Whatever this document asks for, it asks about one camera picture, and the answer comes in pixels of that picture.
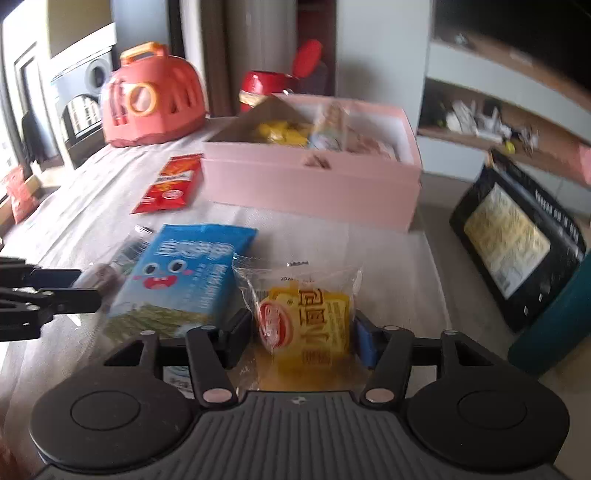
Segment blue white milk packet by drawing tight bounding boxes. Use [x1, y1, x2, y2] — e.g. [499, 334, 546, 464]
[103, 224, 257, 344]

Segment yellow mini bread packet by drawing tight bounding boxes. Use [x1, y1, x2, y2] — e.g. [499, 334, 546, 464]
[232, 255, 363, 391]

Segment snacks inside pink box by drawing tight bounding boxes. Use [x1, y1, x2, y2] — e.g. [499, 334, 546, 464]
[252, 101, 398, 160]

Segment long brown pastry packet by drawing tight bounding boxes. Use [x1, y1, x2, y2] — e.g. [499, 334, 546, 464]
[73, 225, 155, 299]

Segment red box on windowsill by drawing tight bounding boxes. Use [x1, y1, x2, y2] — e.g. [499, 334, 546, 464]
[2, 166, 39, 224]

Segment teal container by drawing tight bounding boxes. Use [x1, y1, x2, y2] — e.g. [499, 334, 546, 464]
[507, 255, 591, 378]

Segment black bag with label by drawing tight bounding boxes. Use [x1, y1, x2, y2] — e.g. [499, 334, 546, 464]
[450, 149, 587, 332]

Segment red snack packet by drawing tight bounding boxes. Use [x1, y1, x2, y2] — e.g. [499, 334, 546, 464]
[132, 153, 203, 214]

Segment pink cardboard box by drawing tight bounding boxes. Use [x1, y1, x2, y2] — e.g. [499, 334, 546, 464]
[202, 94, 423, 232]

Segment pink toy pet carrier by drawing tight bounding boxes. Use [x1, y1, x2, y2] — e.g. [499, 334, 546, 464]
[100, 42, 206, 147]

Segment white TV cabinet shelf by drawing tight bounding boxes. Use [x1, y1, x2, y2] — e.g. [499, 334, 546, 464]
[418, 38, 590, 213]

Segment red lidded canister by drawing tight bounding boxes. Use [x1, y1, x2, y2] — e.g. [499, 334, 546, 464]
[238, 39, 324, 112]

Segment black television screen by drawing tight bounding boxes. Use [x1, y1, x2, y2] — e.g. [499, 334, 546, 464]
[435, 0, 590, 90]

